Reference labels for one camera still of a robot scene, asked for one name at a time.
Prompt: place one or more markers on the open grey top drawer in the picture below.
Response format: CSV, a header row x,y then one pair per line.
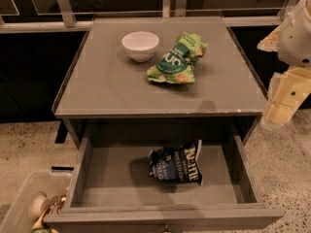
x,y
112,191

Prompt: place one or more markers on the blue kettle chip bag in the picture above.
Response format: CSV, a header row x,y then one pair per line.
x,y
178,165

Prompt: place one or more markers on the white ceramic bowl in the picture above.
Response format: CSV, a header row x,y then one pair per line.
x,y
140,45

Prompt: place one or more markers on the metal glass railing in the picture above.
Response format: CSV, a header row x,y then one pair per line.
x,y
19,16

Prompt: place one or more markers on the clear plastic storage bin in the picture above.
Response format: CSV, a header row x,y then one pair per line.
x,y
52,183

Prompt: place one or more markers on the beige cup in bin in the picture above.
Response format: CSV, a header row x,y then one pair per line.
x,y
37,206

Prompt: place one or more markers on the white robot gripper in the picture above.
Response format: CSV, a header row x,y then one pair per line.
x,y
296,44

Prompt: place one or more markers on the brown snack packet in bin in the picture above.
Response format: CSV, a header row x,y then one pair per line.
x,y
54,208

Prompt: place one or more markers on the grey cabinet counter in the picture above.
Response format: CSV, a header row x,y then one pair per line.
x,y
104,82

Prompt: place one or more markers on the green chip bag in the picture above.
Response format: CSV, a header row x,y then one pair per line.
x,y
177,65

